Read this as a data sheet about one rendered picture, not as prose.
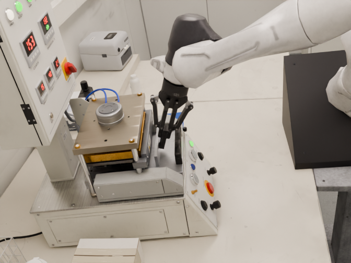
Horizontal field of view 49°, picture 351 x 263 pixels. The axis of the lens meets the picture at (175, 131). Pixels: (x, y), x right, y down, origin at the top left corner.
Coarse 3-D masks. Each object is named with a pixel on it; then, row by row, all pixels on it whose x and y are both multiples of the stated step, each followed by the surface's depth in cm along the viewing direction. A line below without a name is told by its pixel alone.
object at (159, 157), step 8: (152, 136) 129; (152, 144) 126; (168, 144) 124; (152, 152) 122; (160, 152) 121; (168, 152) 121; (152, 160) 119; (160, 160) 118; (168, 160) 118; (152, 168) 116; (176, 168) 114
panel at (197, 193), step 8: (192, 160) 129; (200, 160) 137; (200, 168) 133; (208, 168) 141; (200, 176) 129; (208, 176) 137; (192, 184) 119; (200, 184) 125; (192, 192) 115; (200, 192) 122; (208, 192) 129; (192, 200) 114; (200, 200) 119; (208, 200) 125; (200, 208) 116; (208, 208) 122; (208, 216) 119; (216, 216) 125; (216, 224) 121
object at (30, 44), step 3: (30, 36) 94; (27, 39) 93; (30, 39) 94; (27, 42) 92; (30, 42) 94; (33, 42) 96; (27, 45) 92; (30, 45) 94; (33, 45) 96; (27, 48) 92; (30, 48) 94; (30, 51) 94
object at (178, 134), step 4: (180, 128) 124; (176, 132) 122; (180, 132) 122; (176, 136) 120; (180, 136) 120; (176, 140) 119; (180, 140) 119; (176, 144) 117; (180, 144) 117; (176, 148) 115; (180, 148) 115; (176, 152) 114; (180, 152) 114; (176, 156) 114; (180, 156) 114; (176, 160) 114; (180, 160) 114
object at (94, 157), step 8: (144, 112) 125; (144, 120) 122; (104, 152) 110; (112, 152) 110; (120, 152) 110; (128, 152) 109; (88, 160) 111; (96, 160) 111; (104, 160) 111; (112, 160) 112; (120, 160) 111; (128, 160) 111
